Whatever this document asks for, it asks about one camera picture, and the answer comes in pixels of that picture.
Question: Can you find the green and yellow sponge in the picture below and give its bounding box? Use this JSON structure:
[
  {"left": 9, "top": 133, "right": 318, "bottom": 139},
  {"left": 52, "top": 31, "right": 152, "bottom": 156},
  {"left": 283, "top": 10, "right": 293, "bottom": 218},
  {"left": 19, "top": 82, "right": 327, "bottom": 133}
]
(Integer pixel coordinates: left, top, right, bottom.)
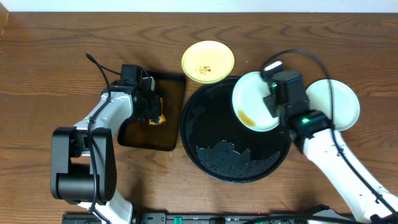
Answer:
[{"left": 149, "top": 98, "right": 166, "bottom": 126}]

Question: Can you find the light blue plate front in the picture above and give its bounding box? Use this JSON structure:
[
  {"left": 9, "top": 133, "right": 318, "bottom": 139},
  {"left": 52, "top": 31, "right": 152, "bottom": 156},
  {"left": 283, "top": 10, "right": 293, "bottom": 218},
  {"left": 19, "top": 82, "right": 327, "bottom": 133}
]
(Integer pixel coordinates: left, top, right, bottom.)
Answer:
[{"left": 232, "top": 72, "right": 279, "bottom": 132}]

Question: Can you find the light blue plate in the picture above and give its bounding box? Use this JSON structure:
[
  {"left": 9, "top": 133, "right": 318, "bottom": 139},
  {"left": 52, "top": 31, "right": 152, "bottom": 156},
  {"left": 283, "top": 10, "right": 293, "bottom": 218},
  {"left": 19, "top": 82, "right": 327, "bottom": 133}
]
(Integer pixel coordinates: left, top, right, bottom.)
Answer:
[
  {"left": 306, "top": 79, "right": 360, "bottom": 131},
  {"left": 232, "top": 72, "right": 279, "bottom": 132}
]

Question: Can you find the yellow plate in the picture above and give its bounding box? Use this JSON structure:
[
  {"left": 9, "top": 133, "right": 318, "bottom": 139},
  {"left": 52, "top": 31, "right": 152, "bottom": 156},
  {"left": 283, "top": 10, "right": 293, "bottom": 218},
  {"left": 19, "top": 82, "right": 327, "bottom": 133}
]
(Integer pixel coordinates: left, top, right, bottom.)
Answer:
[{"left": 181, "top": 40, "right": 235, "bottom": 84}]

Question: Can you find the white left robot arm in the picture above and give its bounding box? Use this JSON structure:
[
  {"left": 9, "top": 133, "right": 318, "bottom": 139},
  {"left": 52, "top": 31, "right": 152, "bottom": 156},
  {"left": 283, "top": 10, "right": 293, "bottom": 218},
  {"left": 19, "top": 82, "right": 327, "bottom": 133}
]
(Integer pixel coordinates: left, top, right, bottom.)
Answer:
[{"left": 50, "top": 77, "right": 162, "bottom": 223}]

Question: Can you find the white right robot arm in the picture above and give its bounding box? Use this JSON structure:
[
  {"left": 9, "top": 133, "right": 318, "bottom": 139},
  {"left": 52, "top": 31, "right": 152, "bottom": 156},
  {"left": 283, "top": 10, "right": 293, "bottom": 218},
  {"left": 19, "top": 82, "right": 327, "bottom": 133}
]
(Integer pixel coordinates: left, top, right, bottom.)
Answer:
[{"left": 261, "top": 69, "right": 397, "bottom": 223}]

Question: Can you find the black rectangular water tray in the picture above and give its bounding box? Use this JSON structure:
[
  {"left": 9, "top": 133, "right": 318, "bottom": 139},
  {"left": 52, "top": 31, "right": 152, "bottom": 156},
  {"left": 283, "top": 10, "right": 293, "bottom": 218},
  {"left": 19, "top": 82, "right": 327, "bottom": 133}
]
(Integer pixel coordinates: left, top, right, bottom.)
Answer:
[{"left": 117, "top": 71, "right": 186, "bottom": 151}]

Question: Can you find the black round tray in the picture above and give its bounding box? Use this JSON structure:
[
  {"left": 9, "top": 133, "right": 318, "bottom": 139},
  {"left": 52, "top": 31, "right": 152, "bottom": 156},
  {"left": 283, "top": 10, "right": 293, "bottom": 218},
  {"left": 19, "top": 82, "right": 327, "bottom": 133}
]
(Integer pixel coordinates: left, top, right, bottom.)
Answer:
[{"left": 180, "top": 77, "right": 291, "bottom": 183}]

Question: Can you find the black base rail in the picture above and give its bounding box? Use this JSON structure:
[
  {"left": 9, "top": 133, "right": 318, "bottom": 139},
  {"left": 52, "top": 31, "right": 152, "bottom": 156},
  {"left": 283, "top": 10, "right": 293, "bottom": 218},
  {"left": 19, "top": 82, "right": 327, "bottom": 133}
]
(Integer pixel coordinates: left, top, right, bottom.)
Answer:
[{"left": 61, "top": 212, "right": 358, "bottom": 224}]

